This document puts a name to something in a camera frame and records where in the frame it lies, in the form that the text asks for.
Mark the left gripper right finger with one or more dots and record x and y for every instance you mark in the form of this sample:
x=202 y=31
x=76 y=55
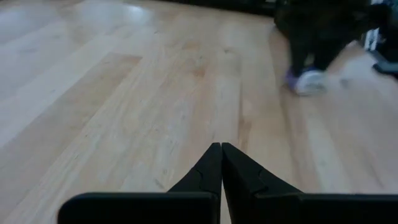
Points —
x=295 y=208

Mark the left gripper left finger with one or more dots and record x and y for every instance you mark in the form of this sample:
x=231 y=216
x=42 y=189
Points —
x=149 y=207

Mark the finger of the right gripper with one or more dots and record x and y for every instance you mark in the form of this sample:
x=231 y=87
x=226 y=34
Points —
x=298 y=56
x=328 y=54

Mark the purple white USB charger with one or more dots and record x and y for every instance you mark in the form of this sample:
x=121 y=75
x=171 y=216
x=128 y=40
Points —
x=308 y=82

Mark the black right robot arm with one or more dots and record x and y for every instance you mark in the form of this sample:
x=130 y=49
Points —
x=381 y=15

